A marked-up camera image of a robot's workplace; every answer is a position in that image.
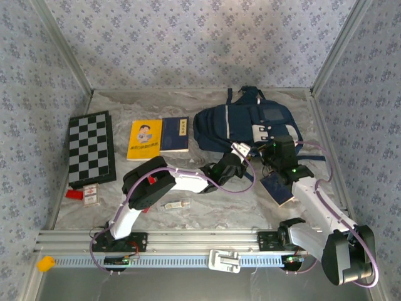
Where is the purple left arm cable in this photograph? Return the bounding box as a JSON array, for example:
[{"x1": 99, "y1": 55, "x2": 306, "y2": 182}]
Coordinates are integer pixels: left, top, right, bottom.
[{"x1": 89, "y1": 155, "x2": 258, "y2": 277}]

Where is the black grey folding chessboard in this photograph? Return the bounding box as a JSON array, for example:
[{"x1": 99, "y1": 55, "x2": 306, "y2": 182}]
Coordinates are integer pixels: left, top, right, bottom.
[{"x1": 68, "y1": 110, "x2": 117, "y2": 190}]

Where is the small circuit board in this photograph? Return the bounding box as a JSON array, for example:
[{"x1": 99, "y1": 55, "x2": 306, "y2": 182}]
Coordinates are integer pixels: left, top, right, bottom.
[
  {"x1": 283, "y1": 254, "x2": 305, "y2": 265},
  {"x1": 104, "y1": 255, "x2": 131, "y2": 266}
]

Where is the white plastic bracket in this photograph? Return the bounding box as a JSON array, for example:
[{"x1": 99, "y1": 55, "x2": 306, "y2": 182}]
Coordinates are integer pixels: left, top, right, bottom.
[{"x1": 208, "y1": 249, "x2": 242, "y2": 273}]

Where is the navy book with cream label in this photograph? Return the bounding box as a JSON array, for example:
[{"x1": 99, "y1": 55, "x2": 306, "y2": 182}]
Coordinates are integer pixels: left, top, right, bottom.
[{"x1": 159, "y1": 116, "x2": 190, "y2": 154}]

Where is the grey slotted cable duct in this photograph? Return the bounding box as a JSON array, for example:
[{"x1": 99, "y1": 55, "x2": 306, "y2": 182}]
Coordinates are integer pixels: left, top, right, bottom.
[{"x1": 55, "y1": 255, "x2": 286, "y2": 269}]

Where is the navy blue backpack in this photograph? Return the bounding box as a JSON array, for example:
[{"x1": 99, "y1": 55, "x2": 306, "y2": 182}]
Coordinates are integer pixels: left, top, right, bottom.
[{"x1": 193, "y1": 87, "x2": 326, "y2": 182}]

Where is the aluminium mounting rail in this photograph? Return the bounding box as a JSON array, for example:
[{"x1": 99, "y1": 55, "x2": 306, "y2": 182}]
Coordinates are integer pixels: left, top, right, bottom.
[{"x1": 34, "y1": 229, "x2": 317, "y2": 254}]

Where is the grey metal sheet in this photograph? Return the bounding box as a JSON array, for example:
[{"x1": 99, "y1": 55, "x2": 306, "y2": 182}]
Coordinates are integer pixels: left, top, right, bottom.
[{"x1": 34, "y1": 269, "x2": 377, "y2": 301}]

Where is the yellow cartoon cover book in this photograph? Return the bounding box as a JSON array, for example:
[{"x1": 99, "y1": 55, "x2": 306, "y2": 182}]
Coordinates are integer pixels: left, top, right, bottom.
[{"x1": 126, "y1": 120, "x2": 164, "y2": 162}]

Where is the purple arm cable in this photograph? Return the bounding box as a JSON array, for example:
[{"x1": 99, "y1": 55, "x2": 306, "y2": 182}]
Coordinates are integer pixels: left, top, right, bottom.
[
  {"x1": 89, "y1": 155, "x2": 258, "y2": 277},
  {"x1": 286, "y1": 140, "x2": 380, "y2": 288}
]

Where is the aluminium frame side rail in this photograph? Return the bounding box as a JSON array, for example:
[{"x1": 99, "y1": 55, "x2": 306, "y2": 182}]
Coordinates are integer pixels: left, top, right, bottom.
[{"x1": 306, "y1": 90, "x2": 358, "y2": 228}]

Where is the red package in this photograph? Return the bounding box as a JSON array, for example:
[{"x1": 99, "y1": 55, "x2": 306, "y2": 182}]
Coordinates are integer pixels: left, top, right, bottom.
[{"x1": 142, "y1": 175, "x2": 158, "y2": 214}]

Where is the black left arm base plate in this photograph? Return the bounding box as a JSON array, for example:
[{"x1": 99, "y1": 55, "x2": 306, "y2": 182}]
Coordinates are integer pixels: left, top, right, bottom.
[{"x1": 90, "y1": 231, "x2": 148, "y2": 253}]

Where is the plain navy blue notebook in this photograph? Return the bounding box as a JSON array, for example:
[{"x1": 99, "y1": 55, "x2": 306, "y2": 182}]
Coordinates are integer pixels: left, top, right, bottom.
[{"x1": 259, "y1": 173, "x2": 297, "y2": 208}]

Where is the small yellow block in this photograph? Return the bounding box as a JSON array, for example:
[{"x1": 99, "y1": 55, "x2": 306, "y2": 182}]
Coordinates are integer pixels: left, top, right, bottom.
[{"x1": 36, "y1": 255, "x2": 56, "y2": 272}]

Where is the clear plastic packaged item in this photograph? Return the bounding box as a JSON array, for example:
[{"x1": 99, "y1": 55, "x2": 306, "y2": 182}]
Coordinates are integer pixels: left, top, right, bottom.
[{"x1": 159, "y1": 199, "x2": 191, "y2": 211}]

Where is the aluminium frame post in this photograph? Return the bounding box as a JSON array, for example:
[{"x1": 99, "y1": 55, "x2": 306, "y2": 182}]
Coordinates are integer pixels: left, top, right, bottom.
[
  {"x1": 29, "y1": 0, "x2": 95, "y2": 97},
  {"x1": 310, "y1": 0, "x2": 373, "y2": 98}
]

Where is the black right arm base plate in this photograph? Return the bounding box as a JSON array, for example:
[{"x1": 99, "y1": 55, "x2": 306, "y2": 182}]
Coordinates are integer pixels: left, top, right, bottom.
[{"x1": 256, "y1": 231, "x2": 284, "y2": 251}]

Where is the white red card box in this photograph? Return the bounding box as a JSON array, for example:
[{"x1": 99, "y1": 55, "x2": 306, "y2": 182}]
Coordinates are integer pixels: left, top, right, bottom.
[{"x1": 83, "y1": 183, "x2": 101, "y2": 208}]

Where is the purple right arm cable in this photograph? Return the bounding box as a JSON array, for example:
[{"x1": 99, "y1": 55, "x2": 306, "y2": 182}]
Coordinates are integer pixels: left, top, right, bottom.
[{"x1": 286, "y1": 140, "x2": 380, "y2": 288}]

